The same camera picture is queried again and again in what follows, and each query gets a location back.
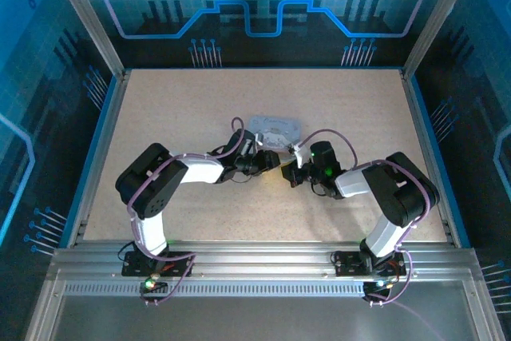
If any clear plastic bag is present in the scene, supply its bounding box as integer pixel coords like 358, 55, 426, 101
247, 115, 303, 153

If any grey metal sheet panel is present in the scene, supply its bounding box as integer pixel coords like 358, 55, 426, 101
50, 295, 478, 341

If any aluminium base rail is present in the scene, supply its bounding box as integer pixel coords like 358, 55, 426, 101
46, 240, 485, 284

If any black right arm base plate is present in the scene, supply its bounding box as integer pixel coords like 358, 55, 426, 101
332, 250, 407, 278

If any aluminium side rail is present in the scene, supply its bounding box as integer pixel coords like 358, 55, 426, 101
398, 69, 457, 247
65, 69, 132, 247

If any slotted cable duct strip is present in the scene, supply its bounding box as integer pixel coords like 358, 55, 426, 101
63, 282, 367, 298

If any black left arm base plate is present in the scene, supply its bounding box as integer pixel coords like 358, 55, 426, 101
121, 251, 193, 278

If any aluminium frame post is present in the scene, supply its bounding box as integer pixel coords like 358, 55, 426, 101
402, 0, 481, 77
43, 0, 128, 78

